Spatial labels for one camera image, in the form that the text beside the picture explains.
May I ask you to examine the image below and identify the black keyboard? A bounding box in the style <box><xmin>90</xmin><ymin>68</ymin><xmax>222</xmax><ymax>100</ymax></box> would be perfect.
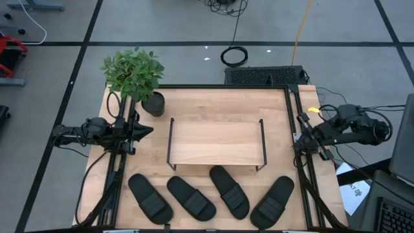
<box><xmin>375</xmin><ymin>196</ymin><xmax>414</xmax><ymax>233</ymax></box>

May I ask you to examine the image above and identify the white paper sheet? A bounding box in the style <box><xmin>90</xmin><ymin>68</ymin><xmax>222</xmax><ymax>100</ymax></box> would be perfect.
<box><xmin>335</xmin><ymin>161</ymin><xmax>372</xmax><ymax>217</ymax></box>

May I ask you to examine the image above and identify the red and black cart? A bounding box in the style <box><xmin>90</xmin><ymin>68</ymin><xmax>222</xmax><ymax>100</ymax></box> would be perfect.
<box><xmin>0</xmin><ymin>34</ymin><xmax>29</xmax><ymax>87</ymax></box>

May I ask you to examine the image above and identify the dark grey side desk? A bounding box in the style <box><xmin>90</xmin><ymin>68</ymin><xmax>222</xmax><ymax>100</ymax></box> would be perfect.
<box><xmin>358</xmin><ymin>170</ymin><xmax>414</xmax><ymax>233</ymax></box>

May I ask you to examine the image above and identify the grey monitor back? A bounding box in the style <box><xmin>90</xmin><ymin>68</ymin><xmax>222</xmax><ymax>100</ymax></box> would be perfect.
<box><xmin>387</xmin><ymin>93</ymin><xmax>414</xmax><ymax>188</ymax></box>

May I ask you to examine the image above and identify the yellow hanging cable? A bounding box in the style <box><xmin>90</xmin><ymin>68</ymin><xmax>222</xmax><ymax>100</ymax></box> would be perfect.
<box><xmin>290</xmin><ymin>0</ymin><xmax>314</xmax><ymax>67</ymax></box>

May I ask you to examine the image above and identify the coiled black cable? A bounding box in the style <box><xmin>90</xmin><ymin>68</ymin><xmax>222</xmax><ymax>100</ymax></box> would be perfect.
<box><xmin>220</xmin><ymin>45</ymin><xmax>250</xmax><ymax>69</ymax></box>

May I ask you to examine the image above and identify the wooden shelf with black frame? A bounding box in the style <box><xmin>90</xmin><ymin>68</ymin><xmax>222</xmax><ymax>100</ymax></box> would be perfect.
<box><xmin>166</xmin><ymin>117</ymin><xmax>268</xmax><ymax>172</ymax></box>

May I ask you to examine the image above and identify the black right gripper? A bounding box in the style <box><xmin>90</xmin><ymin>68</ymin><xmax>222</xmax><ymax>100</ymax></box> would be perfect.
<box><xmin>292</xmin><ymin>112</ymin><xmax>334</xmax><ymax>162</ymax></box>

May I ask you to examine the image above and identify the black aluminium table frame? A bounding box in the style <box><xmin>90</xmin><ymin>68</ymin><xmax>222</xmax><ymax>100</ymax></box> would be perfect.
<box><xmin>73</xmin><ymin>83</ymin><xmax>349</xmax><ymax>231</ymax></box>

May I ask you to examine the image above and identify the black left wrist camera cable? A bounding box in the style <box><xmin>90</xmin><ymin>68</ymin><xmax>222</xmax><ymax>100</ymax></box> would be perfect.
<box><xmin>106</xmin><ymin>91</ymin><xmax>122</xmax><ymax>119</ymax></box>

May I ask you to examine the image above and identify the thin black floor cable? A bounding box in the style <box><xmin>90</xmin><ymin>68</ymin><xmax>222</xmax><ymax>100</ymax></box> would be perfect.
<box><xmin>315</xmin><ymin>86</ymin><xmax>407</xmax><ymax>113</ymax></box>

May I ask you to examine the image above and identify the green potted plant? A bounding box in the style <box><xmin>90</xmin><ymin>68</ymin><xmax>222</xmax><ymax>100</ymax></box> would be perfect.
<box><xmin>100</xmin><ymin>45</ymin><xmax>166</xmax><ymax>118</ymax></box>

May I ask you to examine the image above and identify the tangled black cable bundle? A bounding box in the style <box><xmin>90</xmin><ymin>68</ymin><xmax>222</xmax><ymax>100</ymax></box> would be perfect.
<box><xmin>204</xmin><ymin>0</ymin><xmax>250</xmax><ymax>17</ymax></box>

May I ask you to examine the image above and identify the black perforated computer case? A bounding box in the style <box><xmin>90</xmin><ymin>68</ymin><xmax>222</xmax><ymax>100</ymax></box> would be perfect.
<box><xmin>224</xmin><ymin>65</ymin><xmax>309</xmax><ymax>87</ymax></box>

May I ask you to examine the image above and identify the white floor cable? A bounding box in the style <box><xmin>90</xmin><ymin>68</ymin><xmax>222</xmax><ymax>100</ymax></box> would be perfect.
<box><xmin>17</xmin><ymin>0</ymin><xmax>48</xmax><ymax>46</ymax></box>

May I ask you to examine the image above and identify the grey desk foot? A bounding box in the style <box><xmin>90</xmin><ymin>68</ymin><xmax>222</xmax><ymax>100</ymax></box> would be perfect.
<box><xmin>5</xmin><ymin>0</ymin><xmax>65</xmax><ymax>12</ymax></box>

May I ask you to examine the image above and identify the black chair part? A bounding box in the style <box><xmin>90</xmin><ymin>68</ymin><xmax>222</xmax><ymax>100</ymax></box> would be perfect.
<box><xmin>0</xmin><ymin>105</ymin><xmax>11</xmax><ymax>129</ymax></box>

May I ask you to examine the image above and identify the black desk leg bar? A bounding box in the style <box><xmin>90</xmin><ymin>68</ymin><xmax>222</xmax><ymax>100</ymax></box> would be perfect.
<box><xmin>336</xmin><ymin>157</ymin><xmax>392</xmax><ymax>187</ymax></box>

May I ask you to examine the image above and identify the black frame power cable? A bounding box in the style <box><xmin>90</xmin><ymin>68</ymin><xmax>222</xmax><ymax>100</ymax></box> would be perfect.
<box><xmin>74</xmin><ymin>149</ymin><xmax>113</xmax><ymax>227</ymax></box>

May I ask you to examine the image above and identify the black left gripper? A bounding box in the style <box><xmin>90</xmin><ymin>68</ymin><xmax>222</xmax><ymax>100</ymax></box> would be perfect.
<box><xmin>111</xmin><ymin>111</ymin><xmax>155</xmax><ymax>156</ymax></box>

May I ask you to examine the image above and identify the black rubber slide sandal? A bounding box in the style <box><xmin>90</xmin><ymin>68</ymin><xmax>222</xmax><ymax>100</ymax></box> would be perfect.
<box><xmin>166</xmin><ymin>175</ymin><xmax>217</xmax><ymax>222</ymax></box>
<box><xmin>127</xmin><ymin>173</ymin><xmax>175</xmax><ymax>225</ymax></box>
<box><xmin>250</xmin><ymin>175</ymin><xmax>296</xmax><ymax>230</ymax></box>
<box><xmin>209</xmin><ymin>165</ymin><xmax>250</xmax><ymax>220</ymax></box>

